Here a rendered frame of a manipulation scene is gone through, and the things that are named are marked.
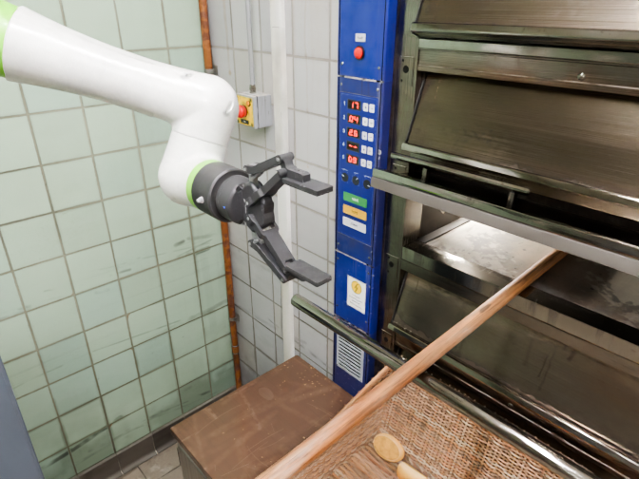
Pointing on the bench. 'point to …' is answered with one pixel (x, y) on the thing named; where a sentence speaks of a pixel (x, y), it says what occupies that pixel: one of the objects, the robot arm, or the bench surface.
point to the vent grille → (350, 357)
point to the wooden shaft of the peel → (295, 463)
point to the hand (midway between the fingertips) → (319, 236)
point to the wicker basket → (362, 438)
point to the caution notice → (356, 294)
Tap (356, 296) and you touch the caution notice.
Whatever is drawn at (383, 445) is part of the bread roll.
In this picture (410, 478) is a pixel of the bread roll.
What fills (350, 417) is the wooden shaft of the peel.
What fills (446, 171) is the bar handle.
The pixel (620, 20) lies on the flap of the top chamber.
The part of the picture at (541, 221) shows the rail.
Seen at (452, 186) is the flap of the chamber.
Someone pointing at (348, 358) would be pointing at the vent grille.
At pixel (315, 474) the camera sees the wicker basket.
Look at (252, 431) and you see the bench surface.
